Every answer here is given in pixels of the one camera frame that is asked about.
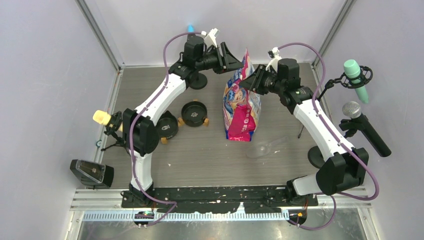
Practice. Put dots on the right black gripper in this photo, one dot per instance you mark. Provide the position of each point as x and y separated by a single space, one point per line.
254 83

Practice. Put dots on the clear plastic scoop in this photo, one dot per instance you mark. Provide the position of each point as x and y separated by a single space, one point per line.
262 149

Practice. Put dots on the cat-ear black pet bowl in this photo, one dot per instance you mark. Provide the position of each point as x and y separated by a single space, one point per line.
167 127

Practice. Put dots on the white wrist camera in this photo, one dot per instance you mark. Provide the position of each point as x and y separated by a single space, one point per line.
274 54
210 38

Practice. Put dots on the green microphone with shock mount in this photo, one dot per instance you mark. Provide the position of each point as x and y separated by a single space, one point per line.
354 77

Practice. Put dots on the yellow microphone on tripod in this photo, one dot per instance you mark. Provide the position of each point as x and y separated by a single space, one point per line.
114 127

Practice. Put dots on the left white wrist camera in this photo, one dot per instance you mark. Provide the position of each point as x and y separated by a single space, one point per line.
210 38

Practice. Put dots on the round black stand base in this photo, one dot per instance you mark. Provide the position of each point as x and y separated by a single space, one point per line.
315 157

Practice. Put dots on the colourful pet food bag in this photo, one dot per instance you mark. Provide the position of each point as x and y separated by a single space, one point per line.
241 107

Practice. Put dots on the black box device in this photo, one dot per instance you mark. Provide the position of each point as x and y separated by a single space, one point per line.
91 174

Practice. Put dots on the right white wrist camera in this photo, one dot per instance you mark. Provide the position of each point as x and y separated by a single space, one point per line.
274 54

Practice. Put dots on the blue microphone on stand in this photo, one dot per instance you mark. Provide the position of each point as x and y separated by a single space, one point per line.
194 49

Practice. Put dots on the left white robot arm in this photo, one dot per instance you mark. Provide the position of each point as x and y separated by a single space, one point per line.
139 124

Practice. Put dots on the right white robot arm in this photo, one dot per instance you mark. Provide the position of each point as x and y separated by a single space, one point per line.
344 164

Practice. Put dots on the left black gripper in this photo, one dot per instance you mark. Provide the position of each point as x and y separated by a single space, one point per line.
229 62

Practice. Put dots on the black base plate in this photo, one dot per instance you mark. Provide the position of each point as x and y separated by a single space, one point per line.
216 200

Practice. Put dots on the round black pet bowl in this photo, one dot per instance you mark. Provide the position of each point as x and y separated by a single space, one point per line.
194 114

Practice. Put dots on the grey black handheld microphone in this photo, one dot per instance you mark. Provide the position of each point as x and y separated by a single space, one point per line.
359 122

